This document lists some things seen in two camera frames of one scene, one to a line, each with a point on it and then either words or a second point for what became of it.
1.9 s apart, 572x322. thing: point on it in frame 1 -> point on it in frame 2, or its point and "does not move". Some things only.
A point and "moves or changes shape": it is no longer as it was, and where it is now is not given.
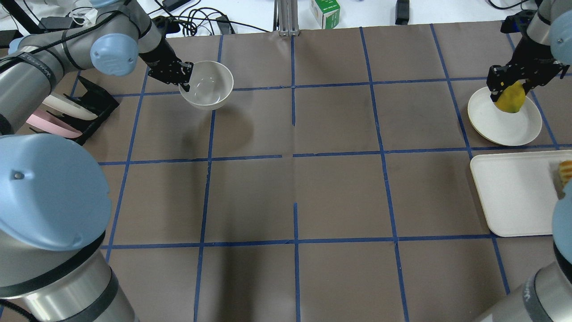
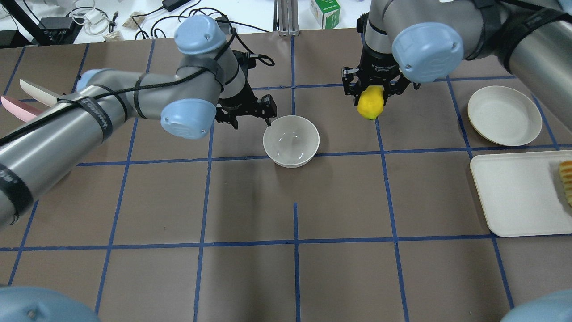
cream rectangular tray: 519,191 does not move
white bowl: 211,85 moves or changes shape
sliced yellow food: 565,172 does not move
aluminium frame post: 285,19 does not move
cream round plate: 501,128 does not move
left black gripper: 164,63 -> 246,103
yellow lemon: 512,98 -> 370,104
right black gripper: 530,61 -> 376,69
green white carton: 326,12 does not move
